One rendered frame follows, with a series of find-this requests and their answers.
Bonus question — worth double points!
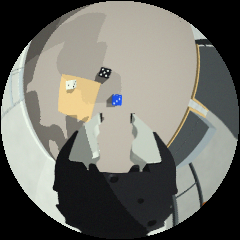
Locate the tan mat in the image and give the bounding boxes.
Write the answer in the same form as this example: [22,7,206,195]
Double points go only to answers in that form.
[58,74,101,122]

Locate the white die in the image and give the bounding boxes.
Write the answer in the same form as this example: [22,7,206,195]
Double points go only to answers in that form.
[66,80,76,90]

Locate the blue die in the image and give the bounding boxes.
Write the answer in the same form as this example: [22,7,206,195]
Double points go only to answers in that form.
[112,94,122,106]

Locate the black die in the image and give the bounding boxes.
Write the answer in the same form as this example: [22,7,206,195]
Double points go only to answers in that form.
[98,67,112,78]

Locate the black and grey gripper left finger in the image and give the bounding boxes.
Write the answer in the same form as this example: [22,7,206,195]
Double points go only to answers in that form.
[53,113,102,192]

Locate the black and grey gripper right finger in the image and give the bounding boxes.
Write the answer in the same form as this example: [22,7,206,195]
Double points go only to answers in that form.
[130,113,178,195]

